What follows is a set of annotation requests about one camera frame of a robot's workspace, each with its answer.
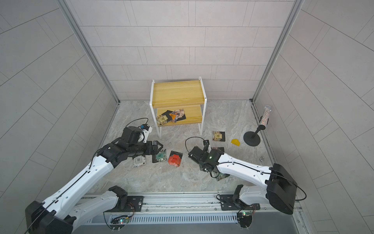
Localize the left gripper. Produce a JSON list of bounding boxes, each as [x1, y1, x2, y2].
[[128, 139, 165, 156]]

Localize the black green tea bag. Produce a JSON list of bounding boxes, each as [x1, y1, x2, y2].
[[152, 149, 168, 163]]

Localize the dark green tea bag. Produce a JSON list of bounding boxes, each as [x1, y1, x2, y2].
[[216, 173, 230, 181]]

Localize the white label tea bag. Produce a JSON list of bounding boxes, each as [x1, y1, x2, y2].
[[132, 156, 146, 168]]

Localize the yellow label tea bag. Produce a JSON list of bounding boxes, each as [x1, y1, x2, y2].
[[156, 114, 170, 126], [212, 131, 226, 142]]

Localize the red tea bag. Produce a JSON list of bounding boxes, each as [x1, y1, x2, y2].
[[168, 151, 183, 167]]

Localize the orange label tea bag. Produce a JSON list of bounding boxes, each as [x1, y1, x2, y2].
[[211, 147, 225, 154]]

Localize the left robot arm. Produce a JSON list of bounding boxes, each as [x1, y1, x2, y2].
[[25, 138, 163, 234]]

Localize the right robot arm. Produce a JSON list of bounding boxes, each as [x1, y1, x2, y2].
[[189, 140, 298, 215]]

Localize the orange tea bag lower shelf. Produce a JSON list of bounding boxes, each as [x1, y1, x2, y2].
[[163, 110, 186, 123]]

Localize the floral tea bag lower shelf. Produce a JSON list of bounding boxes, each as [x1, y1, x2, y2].
[[173, 109, 185, 120]]

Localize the wooden two-tier shelf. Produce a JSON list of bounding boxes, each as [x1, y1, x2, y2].
[[149, 77, 207, 138]]

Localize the yellow paper piece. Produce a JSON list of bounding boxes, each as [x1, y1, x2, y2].
[[231, 139, 240, 146]]

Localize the right circuit board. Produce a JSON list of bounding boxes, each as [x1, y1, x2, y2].
[[237, 212, 253, 229]]

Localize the circuit board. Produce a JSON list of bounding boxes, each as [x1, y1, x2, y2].
[[110, 215, 132, 232], [237, 212, 253, 229]]

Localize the left circuit board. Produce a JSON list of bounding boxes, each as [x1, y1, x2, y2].
[[110, 215, 132, 232]]

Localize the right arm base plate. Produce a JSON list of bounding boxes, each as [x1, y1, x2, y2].
[[216, 194, 261, 211]]

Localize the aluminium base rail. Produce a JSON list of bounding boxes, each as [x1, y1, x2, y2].
[[85, 192, 296, 226]]

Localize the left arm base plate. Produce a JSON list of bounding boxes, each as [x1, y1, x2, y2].
[[107, 196, 144, 213]]

